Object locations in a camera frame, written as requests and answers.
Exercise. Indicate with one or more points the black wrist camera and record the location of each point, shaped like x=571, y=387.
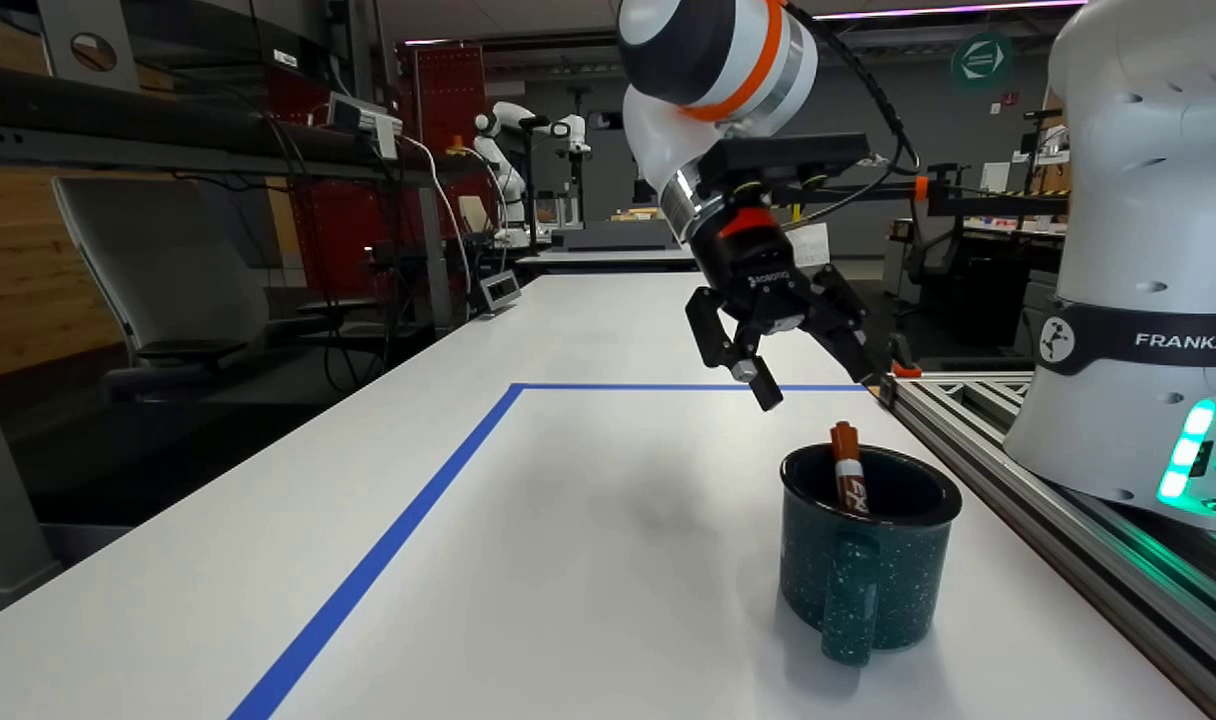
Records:
x=782, y=157

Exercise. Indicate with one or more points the orange capped Expo marker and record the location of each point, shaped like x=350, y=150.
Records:
x=850, y=468

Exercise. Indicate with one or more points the black office chair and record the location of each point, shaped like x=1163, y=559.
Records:
x=182, y=296

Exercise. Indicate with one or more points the blue tape line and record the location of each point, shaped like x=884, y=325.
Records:
x=580, y=555

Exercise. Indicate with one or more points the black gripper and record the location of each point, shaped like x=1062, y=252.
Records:
x=755, y=285

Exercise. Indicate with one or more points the red cabinet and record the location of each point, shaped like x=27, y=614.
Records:
x=391, y=224

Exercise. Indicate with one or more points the dark green speckled mug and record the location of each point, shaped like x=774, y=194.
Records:
x=866, y=583

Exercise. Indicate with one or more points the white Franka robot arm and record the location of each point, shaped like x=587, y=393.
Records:
x=1124, y=367

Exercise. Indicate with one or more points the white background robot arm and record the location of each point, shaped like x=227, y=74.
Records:
x=506, y=176

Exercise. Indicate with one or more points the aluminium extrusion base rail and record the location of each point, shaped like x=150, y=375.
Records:
x=1140, y=573

